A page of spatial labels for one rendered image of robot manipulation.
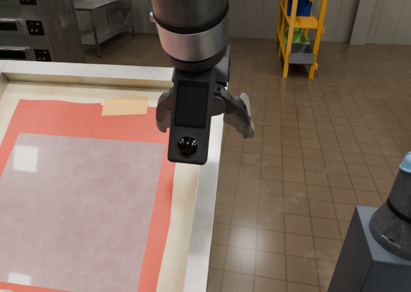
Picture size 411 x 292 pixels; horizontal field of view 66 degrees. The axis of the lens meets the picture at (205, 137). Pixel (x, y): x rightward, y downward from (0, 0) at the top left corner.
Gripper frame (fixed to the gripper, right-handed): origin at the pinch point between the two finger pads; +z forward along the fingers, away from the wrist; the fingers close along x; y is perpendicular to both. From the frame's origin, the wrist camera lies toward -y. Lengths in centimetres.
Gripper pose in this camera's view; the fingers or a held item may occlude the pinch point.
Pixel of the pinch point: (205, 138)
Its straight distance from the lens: 51.4
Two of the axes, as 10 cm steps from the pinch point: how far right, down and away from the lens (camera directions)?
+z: 0.7, 4.5, 8.9
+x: -9.9, -0.7, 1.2
